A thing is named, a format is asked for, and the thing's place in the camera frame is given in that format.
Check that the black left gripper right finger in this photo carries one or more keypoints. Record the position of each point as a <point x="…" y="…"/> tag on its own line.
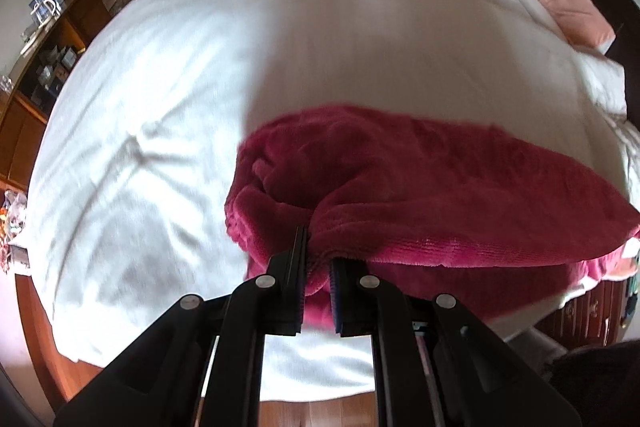
<point x="435" y="363"/>

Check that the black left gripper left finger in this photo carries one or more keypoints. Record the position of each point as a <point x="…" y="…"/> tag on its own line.
<point x="200" y="362"/>

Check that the red fleece pants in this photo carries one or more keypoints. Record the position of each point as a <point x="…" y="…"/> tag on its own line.
<point x="433" y="206"/>

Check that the wooden drawer cabinet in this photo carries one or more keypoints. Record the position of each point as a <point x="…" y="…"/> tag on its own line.
<point x="593" y="319"/>

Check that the white bed blanket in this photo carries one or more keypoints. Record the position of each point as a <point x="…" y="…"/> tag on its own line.
<point x="126" y="201"/>

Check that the wooden shelf cabinet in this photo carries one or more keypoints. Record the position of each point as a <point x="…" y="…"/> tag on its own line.
<point x="35" y="83"/>

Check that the white pillow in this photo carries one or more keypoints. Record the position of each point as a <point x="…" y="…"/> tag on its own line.
<point x="604" y="80"/>

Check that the pink pillow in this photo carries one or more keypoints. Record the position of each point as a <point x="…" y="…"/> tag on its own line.
<point x="581" y="23"/>

